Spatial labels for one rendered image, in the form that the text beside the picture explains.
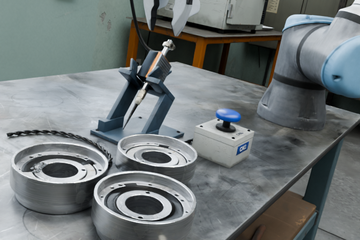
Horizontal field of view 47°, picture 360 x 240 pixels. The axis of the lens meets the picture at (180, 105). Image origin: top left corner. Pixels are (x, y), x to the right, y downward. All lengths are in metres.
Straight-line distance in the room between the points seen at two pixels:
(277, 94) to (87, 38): 1.92
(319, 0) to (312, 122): 3.40
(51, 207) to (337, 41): 0.55
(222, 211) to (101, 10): 2.31
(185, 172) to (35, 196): 0.18
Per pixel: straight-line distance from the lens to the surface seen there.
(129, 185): 0.47
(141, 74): 0.67
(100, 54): 2.81
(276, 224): 1.04
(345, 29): 0.79
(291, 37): 0.90
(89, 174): 0.49
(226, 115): 0.64
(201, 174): 0.60
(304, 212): 1.14
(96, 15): 2.71
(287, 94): 0.91
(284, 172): 0.67
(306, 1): 4.31
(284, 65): 0.91
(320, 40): 0.82
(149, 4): 0.69
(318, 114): 0.93
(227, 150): 0.63
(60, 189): 0.45
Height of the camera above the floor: 1.05
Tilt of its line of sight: 16 degrees down
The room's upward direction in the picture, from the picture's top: 10 degrees clockwise
